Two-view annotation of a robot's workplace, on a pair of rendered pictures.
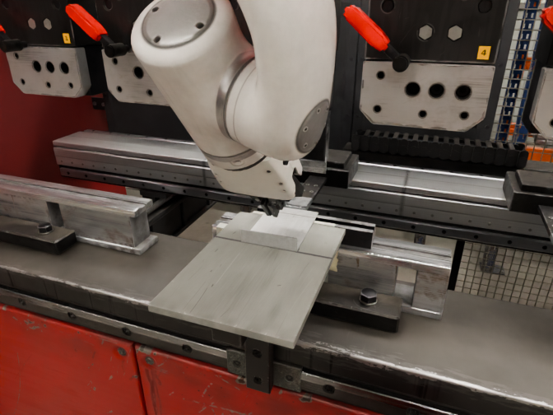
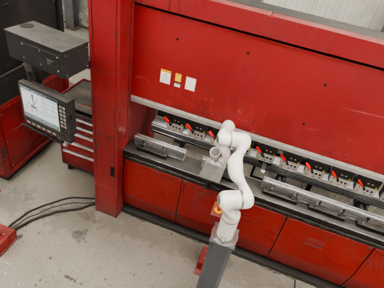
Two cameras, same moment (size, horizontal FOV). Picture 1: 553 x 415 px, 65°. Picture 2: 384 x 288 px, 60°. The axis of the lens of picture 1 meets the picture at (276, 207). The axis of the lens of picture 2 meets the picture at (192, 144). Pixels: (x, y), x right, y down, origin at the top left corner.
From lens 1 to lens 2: 2.30 m
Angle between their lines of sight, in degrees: 13
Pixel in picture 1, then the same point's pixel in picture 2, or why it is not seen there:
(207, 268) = (205, 170)
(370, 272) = not seen: hidden behind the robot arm
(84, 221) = (171, 152)
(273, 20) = (225, 158)
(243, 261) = (210, 169)
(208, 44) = (218, 155)
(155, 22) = (212, 151)
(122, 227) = (180, 155)
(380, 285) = not seen: hidden behind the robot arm
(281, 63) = (225, 160)
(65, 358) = (163, 180)
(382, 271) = not seen: hidden behind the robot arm
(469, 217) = (252, 160)
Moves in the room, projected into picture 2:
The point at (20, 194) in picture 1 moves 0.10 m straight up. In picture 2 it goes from (156, 144) to (157, 135)
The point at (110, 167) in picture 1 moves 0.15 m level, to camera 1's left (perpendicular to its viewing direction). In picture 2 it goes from (167, 132) to (152, 131)
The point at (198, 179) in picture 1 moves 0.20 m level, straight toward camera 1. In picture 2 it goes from (192, 140) to (196, 154)
